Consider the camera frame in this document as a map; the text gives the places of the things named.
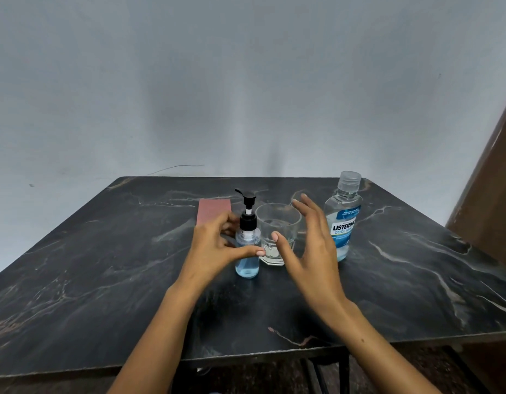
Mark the person's left hand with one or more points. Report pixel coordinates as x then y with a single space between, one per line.
207 254

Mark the person's right hand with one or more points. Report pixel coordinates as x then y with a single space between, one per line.
318 270

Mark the small clear bottle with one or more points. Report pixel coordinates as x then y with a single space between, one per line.
248 268

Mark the pink cloth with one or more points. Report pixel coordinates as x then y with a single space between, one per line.
212 209

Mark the black pump dispenser head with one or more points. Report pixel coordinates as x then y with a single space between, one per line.
248 221

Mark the large bottle with blue label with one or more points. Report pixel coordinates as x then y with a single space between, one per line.
344 217

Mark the clear drinking glass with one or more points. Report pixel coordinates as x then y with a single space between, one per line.
283 219

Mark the clear plastic bottle cap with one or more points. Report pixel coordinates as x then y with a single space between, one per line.
349 180

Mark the person's right forearm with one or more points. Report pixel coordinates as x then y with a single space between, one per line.
380 352

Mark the person's left forearm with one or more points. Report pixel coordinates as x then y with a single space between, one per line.
154 344

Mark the brown wooden door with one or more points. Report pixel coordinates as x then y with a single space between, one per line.
490 209

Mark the black metal table frame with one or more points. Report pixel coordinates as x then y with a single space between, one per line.
344 371

